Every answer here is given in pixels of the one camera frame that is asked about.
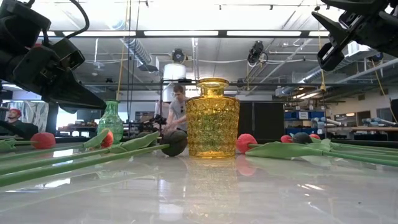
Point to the yellow glass vase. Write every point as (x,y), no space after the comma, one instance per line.
(213,124)

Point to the red artificial tulip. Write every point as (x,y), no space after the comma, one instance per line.
(286,139)
(245,143)

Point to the leaf patterned cloth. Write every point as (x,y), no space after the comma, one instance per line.
(34,115)

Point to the black storage cabinet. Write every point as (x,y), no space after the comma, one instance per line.
(264,121)

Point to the person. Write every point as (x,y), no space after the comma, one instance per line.
(14,115)
(178,110)

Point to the black background monitor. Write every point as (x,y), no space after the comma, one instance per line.
(88,115)

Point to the pale pink cloth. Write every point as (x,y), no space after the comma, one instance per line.
(160,109)

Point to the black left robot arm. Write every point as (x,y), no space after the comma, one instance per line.
(15,31)

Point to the blue storage bins shelf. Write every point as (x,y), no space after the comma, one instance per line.
(292,115)

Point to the silver spiral air duct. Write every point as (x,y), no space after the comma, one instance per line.
(138,51)
(314,74)

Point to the wooden workbench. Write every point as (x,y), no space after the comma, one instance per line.
(373,129)

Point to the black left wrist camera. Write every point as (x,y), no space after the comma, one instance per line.
(70,54)

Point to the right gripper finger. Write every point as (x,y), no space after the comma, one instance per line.
(329,57)
(334,32)

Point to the green glass vase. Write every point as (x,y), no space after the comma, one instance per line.
(110,121)

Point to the white ceiling air unit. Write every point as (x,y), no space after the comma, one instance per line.
(357,50)

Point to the white light strip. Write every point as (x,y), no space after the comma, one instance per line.
(264,33)
(318,33)
(180,33)
(99,33)

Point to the small black background robot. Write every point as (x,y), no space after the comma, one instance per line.
(154,123)

